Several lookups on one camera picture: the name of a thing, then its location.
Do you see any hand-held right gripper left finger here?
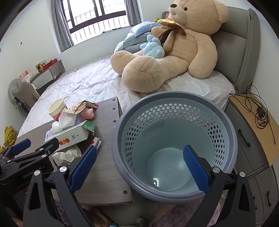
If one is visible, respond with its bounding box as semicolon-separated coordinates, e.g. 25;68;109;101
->
23;146;98;227

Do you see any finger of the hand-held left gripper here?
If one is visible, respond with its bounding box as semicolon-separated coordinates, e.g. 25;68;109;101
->
0;138;32;161
4;137;60;168

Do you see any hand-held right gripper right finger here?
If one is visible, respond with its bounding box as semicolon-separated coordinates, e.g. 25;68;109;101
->
183;145;256;227

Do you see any white and green carton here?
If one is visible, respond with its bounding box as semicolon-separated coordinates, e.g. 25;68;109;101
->
45;120;96;153

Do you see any knotted white cloth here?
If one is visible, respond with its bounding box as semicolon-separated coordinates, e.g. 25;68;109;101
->
51;110;78;134

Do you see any grey perforated plastic basket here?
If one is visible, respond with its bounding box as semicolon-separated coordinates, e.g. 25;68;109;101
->
112;91;238;202

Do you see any yellow cloth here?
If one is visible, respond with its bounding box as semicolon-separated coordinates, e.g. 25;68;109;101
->
4;126;17;147

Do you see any crumpled white tissue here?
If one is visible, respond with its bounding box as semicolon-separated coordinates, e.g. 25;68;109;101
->
52;144;82;167

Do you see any red and white paper cup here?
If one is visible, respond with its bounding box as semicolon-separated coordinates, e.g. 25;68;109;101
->
47;98;68;119

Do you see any beige printed snack wrapper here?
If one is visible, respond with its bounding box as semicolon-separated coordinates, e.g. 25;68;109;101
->
65;100;98;115

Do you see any pink rubber toy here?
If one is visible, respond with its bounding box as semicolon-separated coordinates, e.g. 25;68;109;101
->
80;107;95;121

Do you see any grey nightstand with wooden top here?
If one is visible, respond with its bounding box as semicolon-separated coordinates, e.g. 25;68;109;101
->
224;94;279;223

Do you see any grey chair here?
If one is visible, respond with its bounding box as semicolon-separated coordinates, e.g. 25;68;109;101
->
8;78;41;114

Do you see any white plastic bag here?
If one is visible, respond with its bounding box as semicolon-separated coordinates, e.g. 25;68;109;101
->
20;73;33;83

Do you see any grey storage bench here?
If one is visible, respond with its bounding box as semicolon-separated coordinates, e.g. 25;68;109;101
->
29;59;66;90

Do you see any bed with white sheet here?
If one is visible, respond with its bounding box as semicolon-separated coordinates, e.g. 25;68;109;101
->
16;54;237;140

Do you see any red printed box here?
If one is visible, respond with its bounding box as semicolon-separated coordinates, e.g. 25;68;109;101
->
36;58;58;72

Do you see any grey curtain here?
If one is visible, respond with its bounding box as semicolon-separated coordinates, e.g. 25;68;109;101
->
51;0;73;52
125;0;142;22

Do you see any large beige teddy bear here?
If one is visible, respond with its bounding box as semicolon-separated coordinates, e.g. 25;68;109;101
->
110;0;229;93

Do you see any folded blue quilt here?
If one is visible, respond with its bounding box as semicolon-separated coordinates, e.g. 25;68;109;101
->
114;33;153;54

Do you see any small blue plush toy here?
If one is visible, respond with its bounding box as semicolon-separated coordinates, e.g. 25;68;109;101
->
140;34;165;59

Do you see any grey padded headboard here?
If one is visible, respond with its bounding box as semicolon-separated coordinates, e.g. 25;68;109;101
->
162;6;261;94

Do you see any barred window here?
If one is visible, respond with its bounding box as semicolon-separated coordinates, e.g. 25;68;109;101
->
62;0;133;45

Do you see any blue printed pillow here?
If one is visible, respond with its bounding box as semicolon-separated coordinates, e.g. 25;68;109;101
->
129;21;163;38

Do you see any yellow plush toy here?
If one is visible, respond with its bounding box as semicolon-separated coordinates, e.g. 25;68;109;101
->
155;18;175;28

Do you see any black charger cable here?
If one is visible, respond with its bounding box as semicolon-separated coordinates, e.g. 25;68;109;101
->
229;82;277;144

